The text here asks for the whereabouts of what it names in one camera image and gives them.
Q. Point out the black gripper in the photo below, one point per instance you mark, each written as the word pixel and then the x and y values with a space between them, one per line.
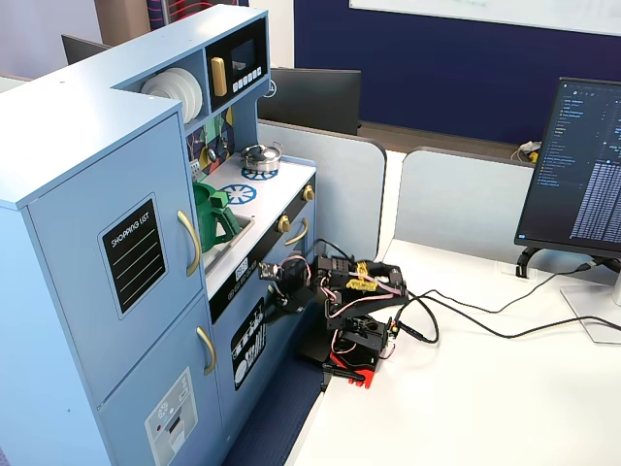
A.
pixel 294 294

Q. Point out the blue shopping list cabinet door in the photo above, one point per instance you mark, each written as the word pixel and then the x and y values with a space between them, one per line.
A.
pixel 73 233

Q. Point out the blue ice dispenser print door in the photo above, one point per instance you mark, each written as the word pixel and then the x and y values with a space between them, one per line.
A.
pixel 136 388

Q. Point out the black toy microwave door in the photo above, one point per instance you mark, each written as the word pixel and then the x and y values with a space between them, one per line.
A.
pixel 242 39

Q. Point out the black flat base box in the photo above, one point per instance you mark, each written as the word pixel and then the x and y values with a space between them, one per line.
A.
pixel 315 347

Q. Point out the metal toy sink basin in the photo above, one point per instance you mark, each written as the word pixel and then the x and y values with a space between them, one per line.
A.
pixel 228 250

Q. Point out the gold stove knob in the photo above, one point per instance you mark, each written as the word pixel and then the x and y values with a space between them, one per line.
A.
pixel 284 224
pixel 308 193

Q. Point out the yellow printed tape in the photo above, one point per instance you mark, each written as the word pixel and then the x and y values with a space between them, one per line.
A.
pixel 363 280

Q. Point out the green toy faucet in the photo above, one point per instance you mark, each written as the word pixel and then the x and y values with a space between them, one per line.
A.
pixel 208 218

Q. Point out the red table clamp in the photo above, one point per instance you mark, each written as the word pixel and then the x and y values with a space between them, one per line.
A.
pixel 364 379

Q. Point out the grey rounded desk divider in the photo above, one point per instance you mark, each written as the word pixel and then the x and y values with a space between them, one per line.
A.
pixel 335 194
pixel 461 204

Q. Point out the small metal pot with lid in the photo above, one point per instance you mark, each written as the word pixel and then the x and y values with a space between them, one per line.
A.
pixel 262 157

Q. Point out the colourful patterned backsplash panel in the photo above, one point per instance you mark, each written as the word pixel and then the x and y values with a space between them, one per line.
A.
pixel 208 133

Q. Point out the black monitor seen from behind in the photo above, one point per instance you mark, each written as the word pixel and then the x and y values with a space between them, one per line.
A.
pixel 82 48
pixel 315 99

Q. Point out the white toy plate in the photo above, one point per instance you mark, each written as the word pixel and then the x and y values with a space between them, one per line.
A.
pixel 160 87
pixel 198 99

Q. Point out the white plates stack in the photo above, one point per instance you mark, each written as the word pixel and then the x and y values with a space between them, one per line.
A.
pixel 190 94

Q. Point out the blue toy kitchen unit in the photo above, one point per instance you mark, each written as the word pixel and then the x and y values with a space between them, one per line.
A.
pixel 73 121

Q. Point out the silver monitor stand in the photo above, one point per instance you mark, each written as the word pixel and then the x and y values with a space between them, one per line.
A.
pixel 582 303

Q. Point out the navy banner with red lines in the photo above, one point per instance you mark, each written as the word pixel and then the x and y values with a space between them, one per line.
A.
pixel 204 5

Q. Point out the computer monitor showing code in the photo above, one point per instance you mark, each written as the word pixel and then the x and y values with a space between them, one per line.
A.
pixel 582 170

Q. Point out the white whiteboard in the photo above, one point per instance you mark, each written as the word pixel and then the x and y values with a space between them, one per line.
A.
pixel 485 9

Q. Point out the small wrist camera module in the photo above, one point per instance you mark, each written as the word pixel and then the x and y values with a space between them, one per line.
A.
pixel 269 272

